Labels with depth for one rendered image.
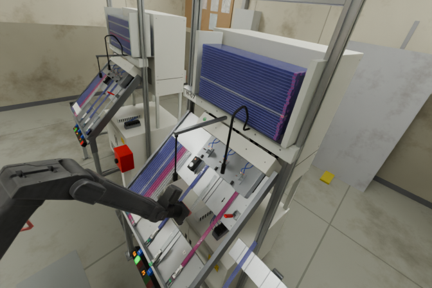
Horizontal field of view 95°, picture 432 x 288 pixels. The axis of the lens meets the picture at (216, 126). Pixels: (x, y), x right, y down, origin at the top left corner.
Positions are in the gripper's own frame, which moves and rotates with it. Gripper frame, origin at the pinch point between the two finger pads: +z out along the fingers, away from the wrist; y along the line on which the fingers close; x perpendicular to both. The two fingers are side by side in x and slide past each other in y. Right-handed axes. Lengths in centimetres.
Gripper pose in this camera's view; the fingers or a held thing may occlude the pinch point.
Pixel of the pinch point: (188, 212)
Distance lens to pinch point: 102.8
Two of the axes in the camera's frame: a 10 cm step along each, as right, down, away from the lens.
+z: 4.6, 4.0, 7.9
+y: -6.6, -4.4, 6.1
